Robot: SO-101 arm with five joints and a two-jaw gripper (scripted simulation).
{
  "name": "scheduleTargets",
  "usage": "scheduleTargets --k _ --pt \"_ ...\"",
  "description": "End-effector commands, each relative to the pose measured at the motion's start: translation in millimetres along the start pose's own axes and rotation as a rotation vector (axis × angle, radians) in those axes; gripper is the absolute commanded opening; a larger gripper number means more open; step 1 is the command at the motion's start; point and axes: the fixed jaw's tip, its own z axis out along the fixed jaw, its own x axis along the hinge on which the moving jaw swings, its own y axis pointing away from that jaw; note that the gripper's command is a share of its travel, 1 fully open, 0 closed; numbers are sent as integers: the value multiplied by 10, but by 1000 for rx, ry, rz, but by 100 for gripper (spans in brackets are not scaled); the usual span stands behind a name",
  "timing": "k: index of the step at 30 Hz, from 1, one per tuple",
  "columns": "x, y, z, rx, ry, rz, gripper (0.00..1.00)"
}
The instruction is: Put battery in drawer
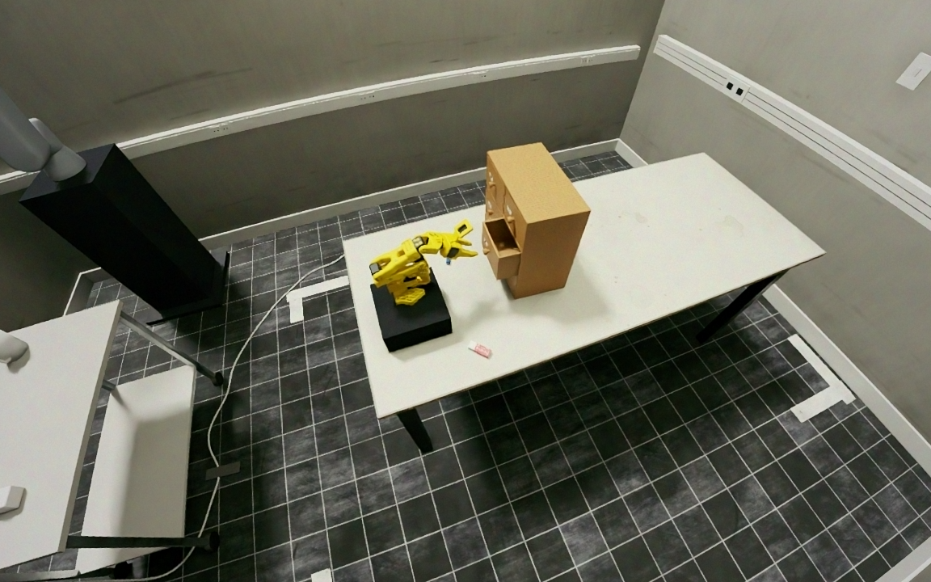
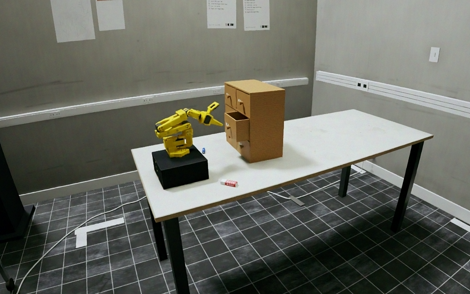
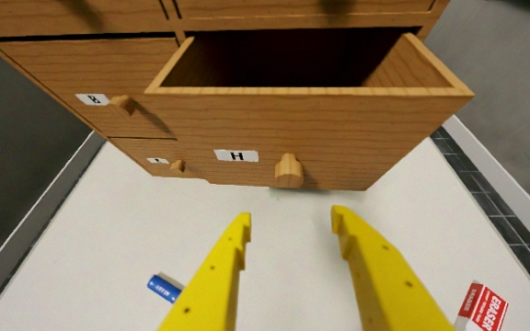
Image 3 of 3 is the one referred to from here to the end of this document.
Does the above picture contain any red and white eraser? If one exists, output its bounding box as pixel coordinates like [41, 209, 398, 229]
[454, 283, 509, 331]

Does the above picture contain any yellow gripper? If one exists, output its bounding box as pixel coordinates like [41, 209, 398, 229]
[156, 205, 456, 331]

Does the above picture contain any blue aa battery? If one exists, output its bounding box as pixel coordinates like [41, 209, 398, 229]
[144, 274, 183, 304]

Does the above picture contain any brown wooden chest of drawers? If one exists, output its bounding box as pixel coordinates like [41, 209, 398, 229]
[0, 0, 451, 177]

